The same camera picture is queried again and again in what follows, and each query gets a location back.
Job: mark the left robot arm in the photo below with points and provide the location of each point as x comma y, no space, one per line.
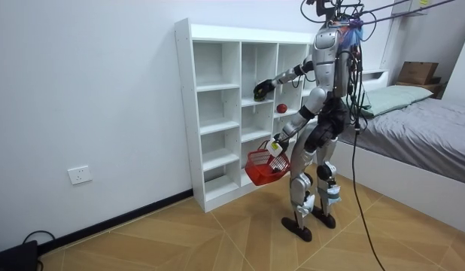
312,103

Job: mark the black flat device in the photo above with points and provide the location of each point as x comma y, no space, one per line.
14,257

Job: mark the white wall fixture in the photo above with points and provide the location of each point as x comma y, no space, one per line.
409,7

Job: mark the white wall socket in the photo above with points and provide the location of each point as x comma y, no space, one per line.
79,175

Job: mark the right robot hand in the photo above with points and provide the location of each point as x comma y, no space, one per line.
263,87

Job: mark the robot body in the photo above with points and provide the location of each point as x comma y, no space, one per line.
343,64

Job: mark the green soft toy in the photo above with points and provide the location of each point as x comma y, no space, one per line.
259,98

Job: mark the white cubby shelf unit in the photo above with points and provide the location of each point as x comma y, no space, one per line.
188,113

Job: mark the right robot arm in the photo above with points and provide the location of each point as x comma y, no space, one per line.
289,74

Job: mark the red plastic basket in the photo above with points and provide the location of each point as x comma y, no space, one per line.
260,171

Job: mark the red apple soft toy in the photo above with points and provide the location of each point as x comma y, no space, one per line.
281,108

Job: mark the green pillow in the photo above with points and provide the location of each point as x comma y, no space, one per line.
394,97

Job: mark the brown cardboard box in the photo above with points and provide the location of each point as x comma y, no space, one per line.
417,72

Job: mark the grey bed with white frame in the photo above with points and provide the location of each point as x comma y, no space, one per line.
424,143

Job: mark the robot legs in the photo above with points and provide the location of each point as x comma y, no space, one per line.
302,184

